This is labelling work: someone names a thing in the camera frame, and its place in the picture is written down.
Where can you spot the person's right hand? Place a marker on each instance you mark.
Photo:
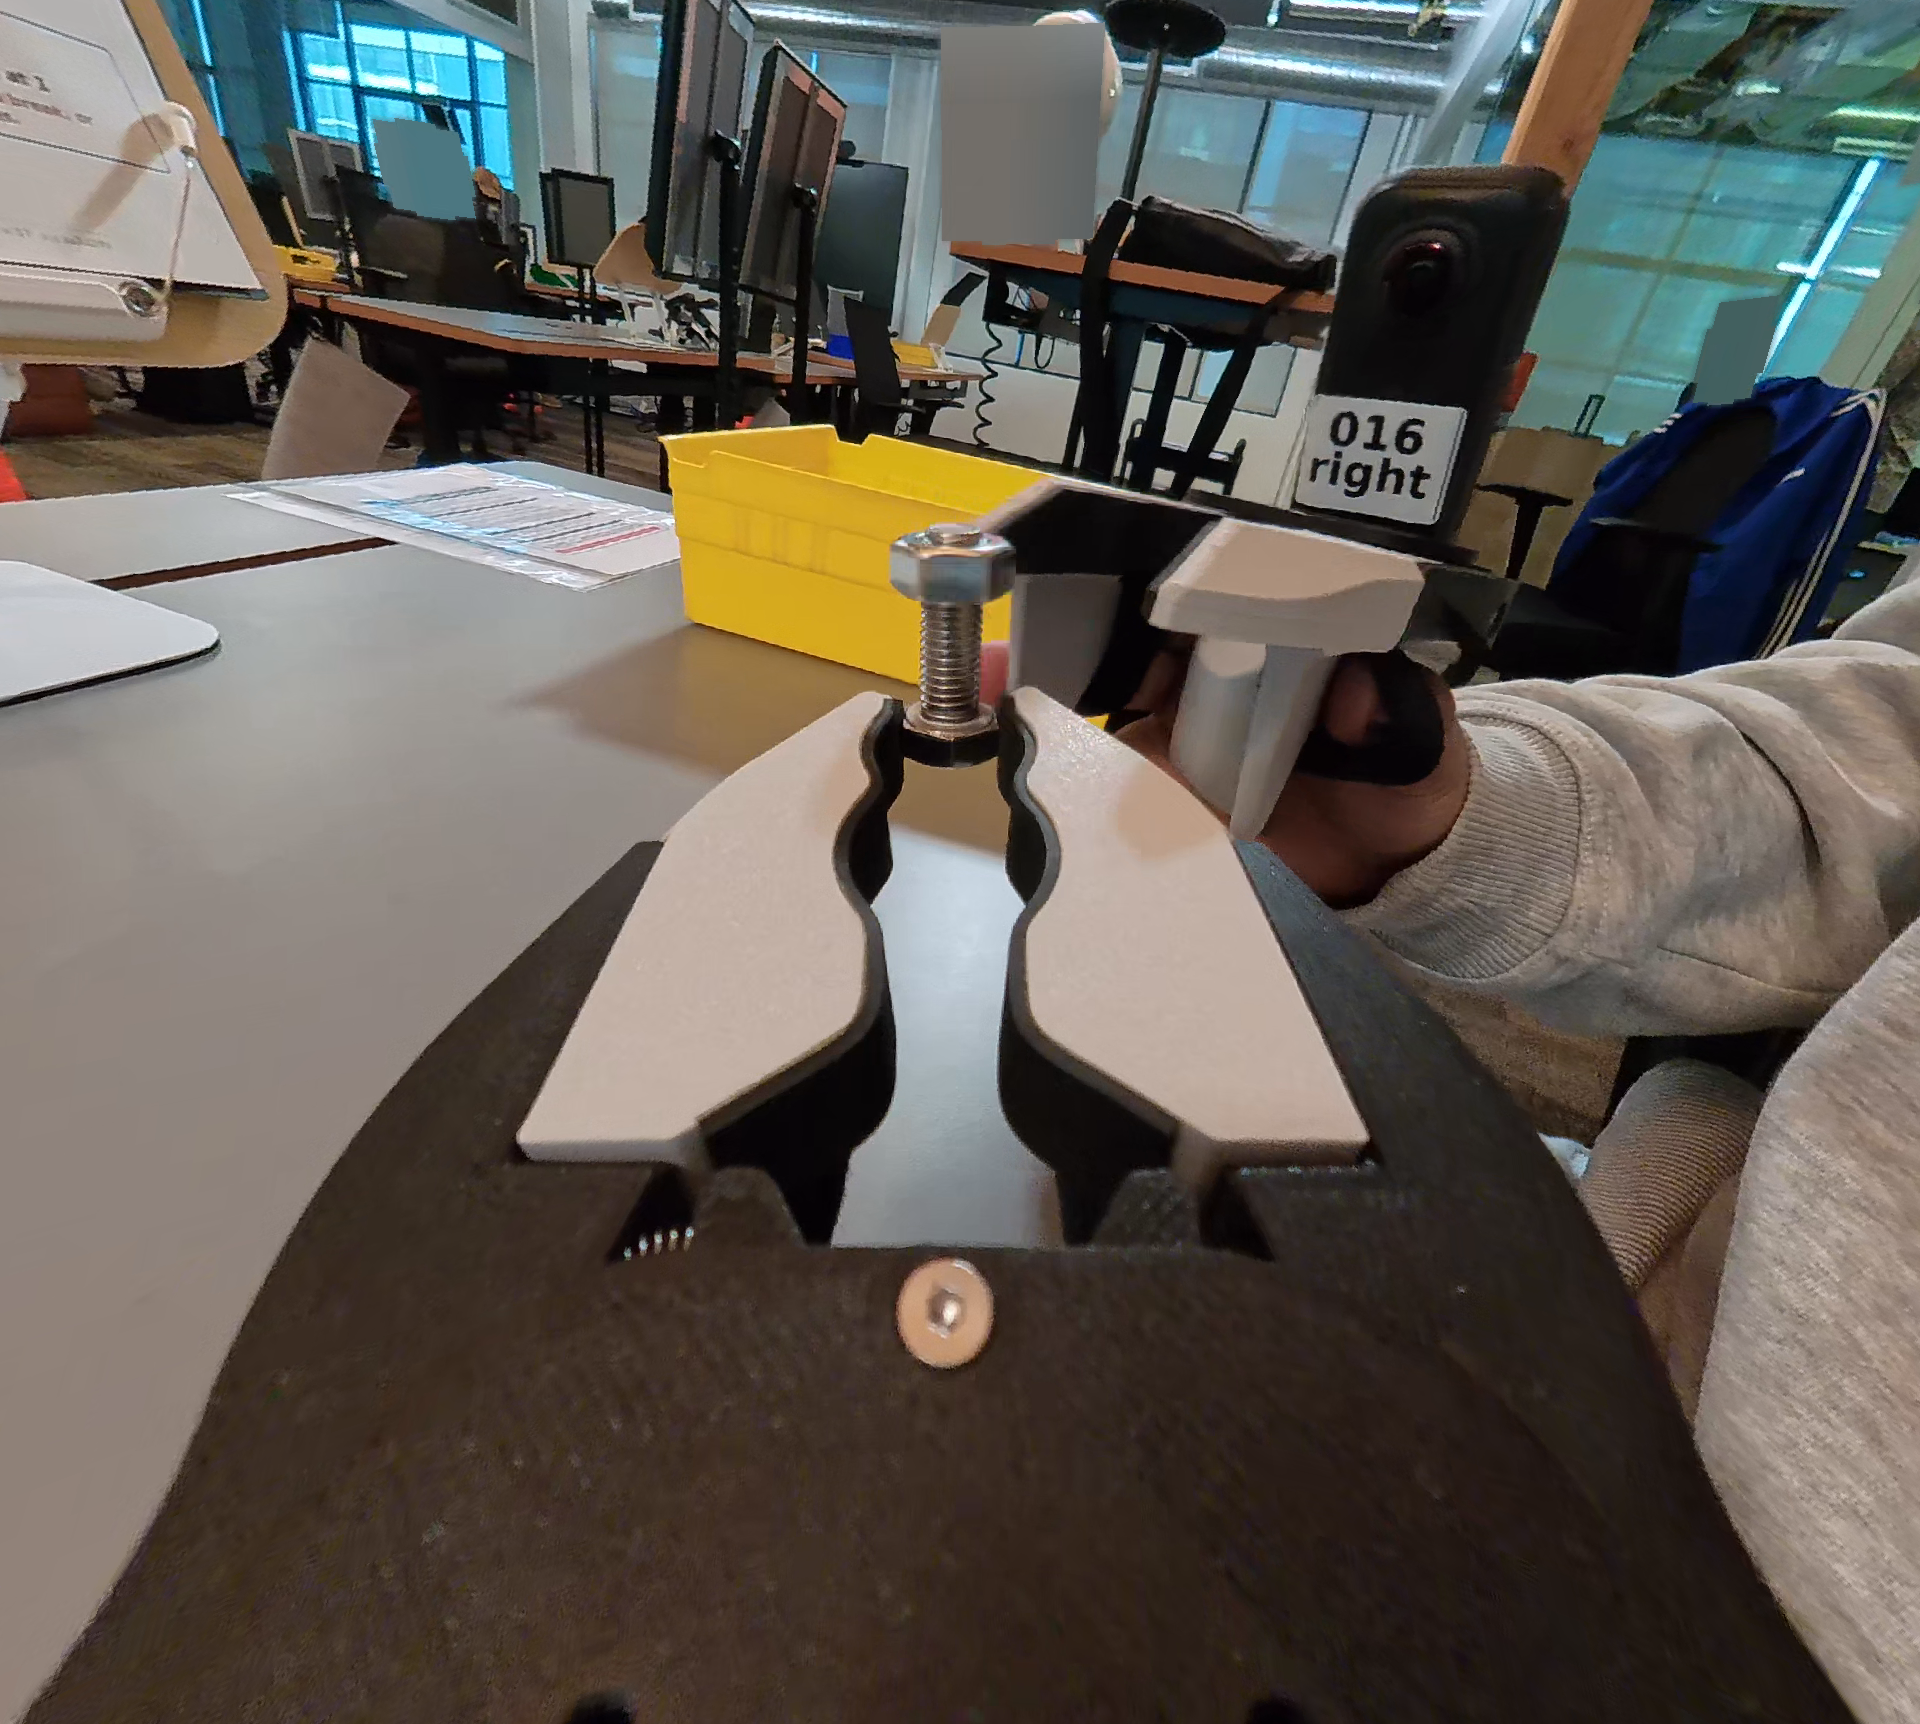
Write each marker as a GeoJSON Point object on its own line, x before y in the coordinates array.
{"type": "Point", "coordinates": [1380, 845]}

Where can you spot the laminated paper sheet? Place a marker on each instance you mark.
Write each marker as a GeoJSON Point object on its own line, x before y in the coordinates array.
{"type": "Point", "coordinates": [450, 522]}

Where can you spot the curved office desk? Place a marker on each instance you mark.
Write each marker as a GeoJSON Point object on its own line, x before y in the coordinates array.
{"type": "Point", "coordinates": [523, 322]}

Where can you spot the yellow plastic bin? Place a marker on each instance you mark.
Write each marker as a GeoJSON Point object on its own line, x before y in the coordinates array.
{"type": "Point", "coordinates": [778, 554]}

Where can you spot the black bag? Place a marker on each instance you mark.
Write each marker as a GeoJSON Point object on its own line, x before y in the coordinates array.
{"type": "Point", "coordinates": [1224, 238]}

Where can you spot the person's grey sweatshirt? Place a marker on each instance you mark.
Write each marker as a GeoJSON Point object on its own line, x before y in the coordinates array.
{"type": "Point", "coordinates": [1832, 1304]}

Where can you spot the tall black monitor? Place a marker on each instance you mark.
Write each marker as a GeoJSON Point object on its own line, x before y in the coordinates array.
{"type": "Point", "coordinates": [793, 181]}
{"type": "Point", "coordinates": [697, 118]}

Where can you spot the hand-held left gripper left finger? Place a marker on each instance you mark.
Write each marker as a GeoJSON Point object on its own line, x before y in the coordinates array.
{"type": "Point", "coordinates": [719, 959]}

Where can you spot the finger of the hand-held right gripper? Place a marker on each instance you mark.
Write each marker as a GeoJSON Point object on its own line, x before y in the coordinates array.
{"type": "Point", "coordinates": [1063, 635]}
{"type": "Point", "coordinates": [1291, 584]}

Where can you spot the printed instruction sheet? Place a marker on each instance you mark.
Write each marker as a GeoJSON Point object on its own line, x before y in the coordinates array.
{"type": "Point", "coordinates": [91, 104]}

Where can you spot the black floor lamp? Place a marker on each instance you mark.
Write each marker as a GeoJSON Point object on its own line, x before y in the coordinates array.
{"type": "Point", "coordinates": [1163, 27]}

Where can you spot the black swivel chair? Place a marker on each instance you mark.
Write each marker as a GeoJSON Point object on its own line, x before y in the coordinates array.
{"type": "Point", "coordinates": [1559, 621]}

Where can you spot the person's right forearm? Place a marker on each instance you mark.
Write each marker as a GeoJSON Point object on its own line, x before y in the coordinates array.
{"type": "Point", "coordinates": [1679, 823]}

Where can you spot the white angled card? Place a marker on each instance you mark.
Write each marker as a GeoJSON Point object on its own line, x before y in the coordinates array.
{"type": "Point", "coordinates": [334, 413]}

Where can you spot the blue jacket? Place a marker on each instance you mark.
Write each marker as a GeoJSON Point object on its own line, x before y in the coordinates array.
{"type": "Point", "coordinates": [1725, 511]}

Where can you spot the wooden top standing desk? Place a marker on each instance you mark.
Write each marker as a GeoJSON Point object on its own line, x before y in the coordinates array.
{"type": "Point", "coordinates": [1051, 269]}

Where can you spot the grey desk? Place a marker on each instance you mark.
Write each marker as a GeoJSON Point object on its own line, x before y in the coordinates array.
{"type": "Point", "coordinates": [299, 884]}

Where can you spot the white stand with wooden board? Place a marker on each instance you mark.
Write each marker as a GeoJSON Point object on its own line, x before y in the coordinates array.
{"type": "Point", "coordinates": [75, 635]}

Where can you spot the steel hex bolt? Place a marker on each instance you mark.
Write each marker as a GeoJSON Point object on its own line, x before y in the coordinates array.
{"type": "Point", "coordinates": [950, 666]}

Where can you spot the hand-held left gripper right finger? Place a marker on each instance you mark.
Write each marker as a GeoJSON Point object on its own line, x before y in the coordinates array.
{"type": "Point", "coordinates": [1200, 974]}

